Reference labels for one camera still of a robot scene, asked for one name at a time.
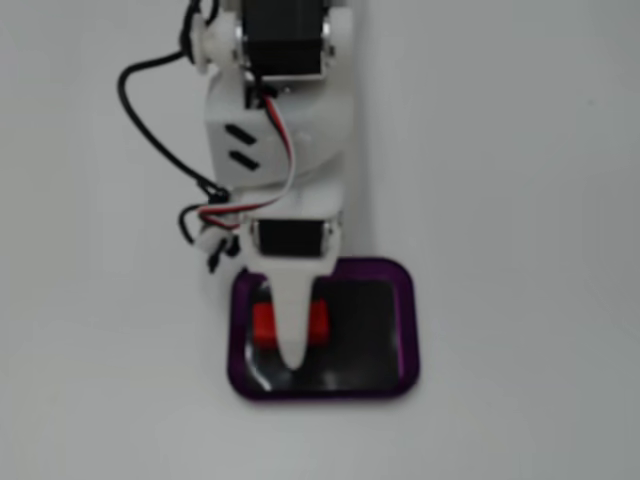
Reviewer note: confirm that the small black gripper camera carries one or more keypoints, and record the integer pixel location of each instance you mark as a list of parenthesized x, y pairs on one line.
[(207, 240)]

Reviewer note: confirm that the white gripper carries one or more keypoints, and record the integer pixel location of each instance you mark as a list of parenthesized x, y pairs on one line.
[(291, 239)]

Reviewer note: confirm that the red lattice block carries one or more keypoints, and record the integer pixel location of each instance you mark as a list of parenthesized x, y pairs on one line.
[(262, 322)]

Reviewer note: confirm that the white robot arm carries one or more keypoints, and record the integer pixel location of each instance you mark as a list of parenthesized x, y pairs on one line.
[(280, 35)]

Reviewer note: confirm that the purple metal tray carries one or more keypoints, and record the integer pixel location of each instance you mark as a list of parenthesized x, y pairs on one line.
[(408, 320)]

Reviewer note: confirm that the white movable gripper jaw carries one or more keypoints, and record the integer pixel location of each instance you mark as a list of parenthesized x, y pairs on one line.
[(292, 310)]

